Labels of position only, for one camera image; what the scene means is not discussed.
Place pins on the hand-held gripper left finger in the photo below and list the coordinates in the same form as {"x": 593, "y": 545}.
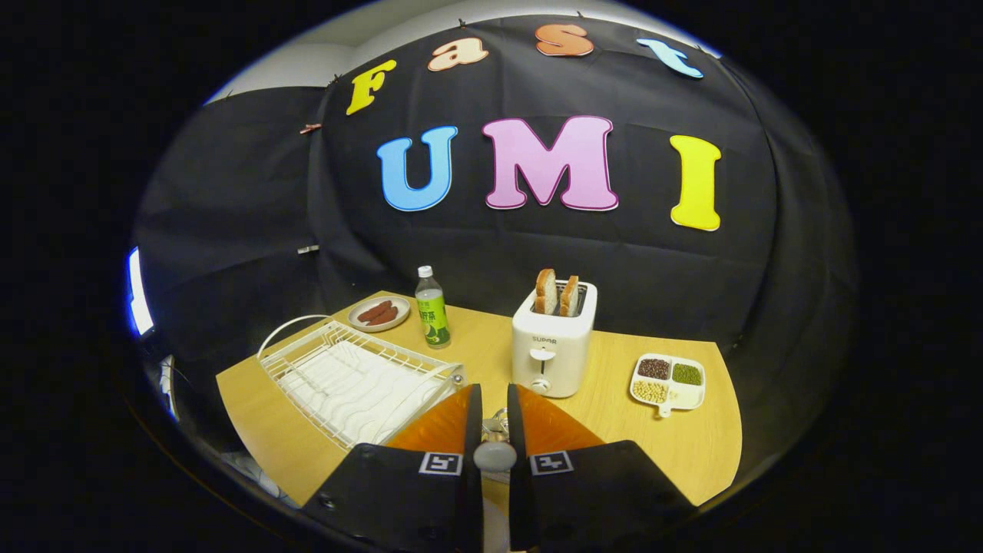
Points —
{"x": 399, "y": 499}

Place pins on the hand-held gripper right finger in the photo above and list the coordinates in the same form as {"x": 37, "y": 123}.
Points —
{"x": 591, "y": 499}

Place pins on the white divided bean dish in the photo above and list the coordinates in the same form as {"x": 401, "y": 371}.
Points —
{"x": 687, "y": 395}

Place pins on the white toaster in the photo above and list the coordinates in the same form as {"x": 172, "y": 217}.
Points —
{"x": 553, "y": 346}

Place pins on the small grey saucer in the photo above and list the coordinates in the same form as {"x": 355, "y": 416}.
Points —
{"x": 357, "y": 322}

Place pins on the red sausage piece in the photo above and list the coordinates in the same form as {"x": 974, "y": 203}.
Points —
{"x": 384, "y": 316}
{"x": 375, "y": 310}

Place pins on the green label drink bottle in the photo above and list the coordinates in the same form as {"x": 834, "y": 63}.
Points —
{"x": 434, "y": 315}

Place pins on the black backdrop cloth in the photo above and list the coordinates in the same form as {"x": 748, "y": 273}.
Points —
{"x": 537, "y": 246}

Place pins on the copper clip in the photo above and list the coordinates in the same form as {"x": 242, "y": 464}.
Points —
{"x": 310, "y": 128}

